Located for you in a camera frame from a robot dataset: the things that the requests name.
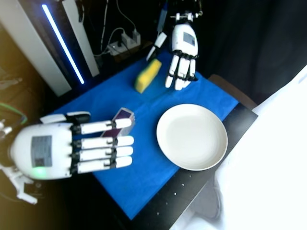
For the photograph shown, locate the blue grey rod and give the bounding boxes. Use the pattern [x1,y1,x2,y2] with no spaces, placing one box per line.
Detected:
[156,0,169,33]

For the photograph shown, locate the dark rectangular box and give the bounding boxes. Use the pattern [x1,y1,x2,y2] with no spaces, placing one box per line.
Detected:
[100,107,136,139]

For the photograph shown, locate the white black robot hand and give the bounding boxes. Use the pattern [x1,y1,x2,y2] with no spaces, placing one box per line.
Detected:
[145,23,200,92]
[10,111,135,180]

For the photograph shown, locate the blue table cloth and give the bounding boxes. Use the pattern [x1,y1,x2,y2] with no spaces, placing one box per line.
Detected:
[51,51,240,220]

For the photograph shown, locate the white column with blue light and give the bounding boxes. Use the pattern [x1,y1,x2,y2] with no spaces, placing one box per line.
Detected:
[0,0,100,98]

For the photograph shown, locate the white power cable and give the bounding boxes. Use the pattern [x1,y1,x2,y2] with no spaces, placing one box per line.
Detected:
[116,0,139,33]

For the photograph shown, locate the white round plate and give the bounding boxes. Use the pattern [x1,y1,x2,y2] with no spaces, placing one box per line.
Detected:
[156,103,228,172]

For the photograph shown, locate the white power strip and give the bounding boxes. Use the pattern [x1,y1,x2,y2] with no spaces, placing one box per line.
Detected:
[106,29,142,57]

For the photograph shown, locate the green cable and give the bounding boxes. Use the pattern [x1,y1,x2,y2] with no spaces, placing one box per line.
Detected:
[0,102,27,125]

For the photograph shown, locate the white curtain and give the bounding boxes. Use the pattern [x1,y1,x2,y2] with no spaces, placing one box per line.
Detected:
[172,69,307,230]

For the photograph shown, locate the yellow green sponge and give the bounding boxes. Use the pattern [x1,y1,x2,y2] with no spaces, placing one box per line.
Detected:
[133,58,163,94]

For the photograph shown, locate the grey thin cable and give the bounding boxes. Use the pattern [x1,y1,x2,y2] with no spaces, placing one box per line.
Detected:
[100,0,109,51]

